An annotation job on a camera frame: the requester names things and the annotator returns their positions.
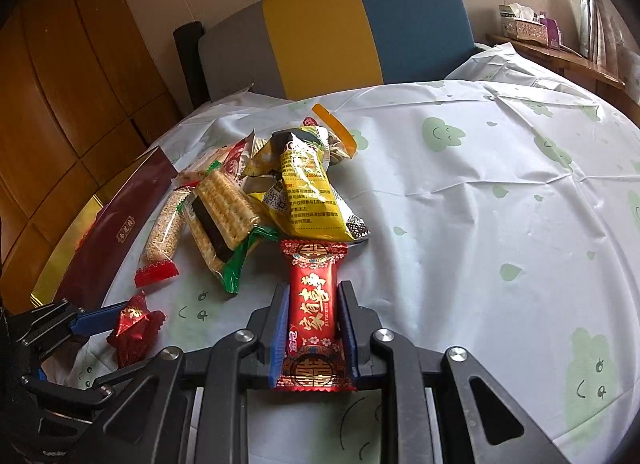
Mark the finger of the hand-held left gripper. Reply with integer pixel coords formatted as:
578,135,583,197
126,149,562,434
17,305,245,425
22,373,115,407
10,300,132,345

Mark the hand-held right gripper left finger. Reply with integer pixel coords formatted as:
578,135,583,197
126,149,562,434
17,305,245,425
75,283,292,464

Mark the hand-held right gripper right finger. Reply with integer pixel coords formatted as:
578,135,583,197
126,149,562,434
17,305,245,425
336,281,571,464

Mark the small red candy packet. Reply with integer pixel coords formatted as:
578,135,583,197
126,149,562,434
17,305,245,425
106,293,166,370

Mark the red gold snack bar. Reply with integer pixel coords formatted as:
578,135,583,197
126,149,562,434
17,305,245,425
270,239,358,392

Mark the gold gift box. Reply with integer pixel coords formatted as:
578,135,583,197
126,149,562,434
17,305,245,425
30,197,108,302

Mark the sesame bar red-ended wrapper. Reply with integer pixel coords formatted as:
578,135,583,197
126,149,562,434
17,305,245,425
134,185,193,288

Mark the cracker packet green-ended wrapper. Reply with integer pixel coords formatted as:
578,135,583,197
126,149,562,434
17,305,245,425
181,170,280,294

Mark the yellow snack packet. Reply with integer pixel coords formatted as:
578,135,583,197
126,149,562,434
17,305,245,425
248,141,371,245

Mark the orange-edged clear chip packet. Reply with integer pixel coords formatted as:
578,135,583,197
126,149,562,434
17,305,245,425
270,103,358,170

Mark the dark red gift box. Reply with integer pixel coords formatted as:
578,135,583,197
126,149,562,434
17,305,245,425
52,145,180,310

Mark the white green-printed bedsheet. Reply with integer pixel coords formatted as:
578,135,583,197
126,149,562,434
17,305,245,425
65,77,640,464

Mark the golden foil snack packet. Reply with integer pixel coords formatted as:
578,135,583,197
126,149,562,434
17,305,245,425
243,141,283,217

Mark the red white snack packet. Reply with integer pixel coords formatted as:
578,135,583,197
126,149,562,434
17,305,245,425
220,137,253,180

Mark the clear rice cracker packet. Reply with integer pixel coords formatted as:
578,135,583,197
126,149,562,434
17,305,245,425
177,144,241,187

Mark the wooden wardrobe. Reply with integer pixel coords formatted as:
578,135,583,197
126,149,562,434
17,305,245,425
0,0,186,315

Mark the white printed pillow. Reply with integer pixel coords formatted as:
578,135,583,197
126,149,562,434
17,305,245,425
445,42,601,90

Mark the patterned tissue box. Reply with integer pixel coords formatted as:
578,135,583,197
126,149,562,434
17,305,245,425
510,19,548,42

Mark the wooden shelf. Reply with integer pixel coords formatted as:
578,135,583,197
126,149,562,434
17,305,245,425
487,33,628,95

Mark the purple box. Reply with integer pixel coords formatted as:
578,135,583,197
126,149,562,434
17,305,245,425
542,17,562,48

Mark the white printed bag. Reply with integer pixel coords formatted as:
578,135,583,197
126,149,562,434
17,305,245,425
620,49,640,110

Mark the patterned curtain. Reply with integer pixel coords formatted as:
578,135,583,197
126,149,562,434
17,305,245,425
580,0,631,75

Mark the black bed post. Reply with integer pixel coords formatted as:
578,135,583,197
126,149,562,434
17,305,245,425
173,22,213,110

